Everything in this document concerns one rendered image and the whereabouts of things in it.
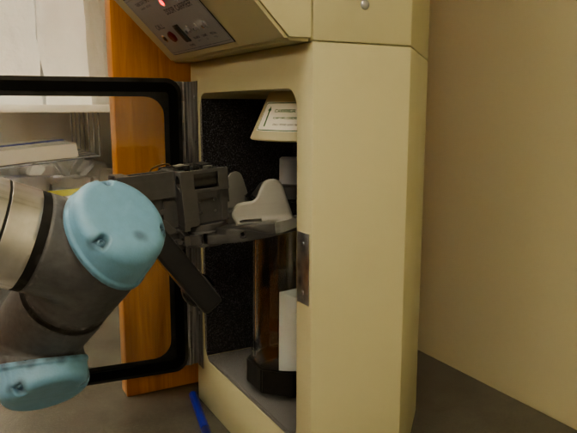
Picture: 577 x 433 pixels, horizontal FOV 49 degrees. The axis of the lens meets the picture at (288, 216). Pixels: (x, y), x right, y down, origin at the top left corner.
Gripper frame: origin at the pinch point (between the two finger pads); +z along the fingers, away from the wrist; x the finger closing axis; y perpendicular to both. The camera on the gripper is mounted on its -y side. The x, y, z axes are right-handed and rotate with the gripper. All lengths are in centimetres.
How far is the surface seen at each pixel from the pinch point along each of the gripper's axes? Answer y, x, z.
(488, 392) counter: -31.1, -1.0, 30.7
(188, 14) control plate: 22.7, 0.3, -9.9
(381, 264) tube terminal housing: -3.2, -14.3, 2.5
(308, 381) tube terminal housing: -13.4, -13.8, -6.4
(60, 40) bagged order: 30, 115, -2
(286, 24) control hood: 20.0, -14.2, -6.6
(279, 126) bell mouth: 10.7, -3.3, -2.1
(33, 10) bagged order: 39, 123, -7
